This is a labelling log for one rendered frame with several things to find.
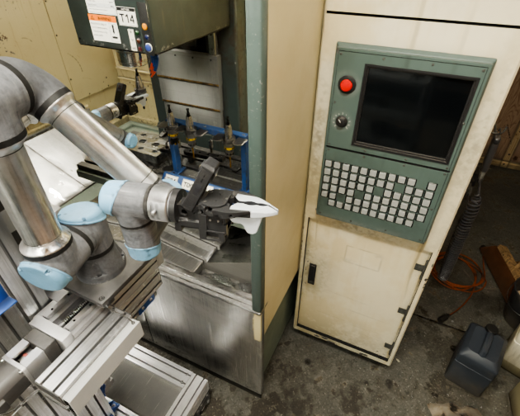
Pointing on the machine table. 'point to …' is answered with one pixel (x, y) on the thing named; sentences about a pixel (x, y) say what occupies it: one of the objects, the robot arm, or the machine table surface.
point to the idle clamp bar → (202, 155)
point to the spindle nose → (132, 59)
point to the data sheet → (101, 7)
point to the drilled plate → (149, 147)
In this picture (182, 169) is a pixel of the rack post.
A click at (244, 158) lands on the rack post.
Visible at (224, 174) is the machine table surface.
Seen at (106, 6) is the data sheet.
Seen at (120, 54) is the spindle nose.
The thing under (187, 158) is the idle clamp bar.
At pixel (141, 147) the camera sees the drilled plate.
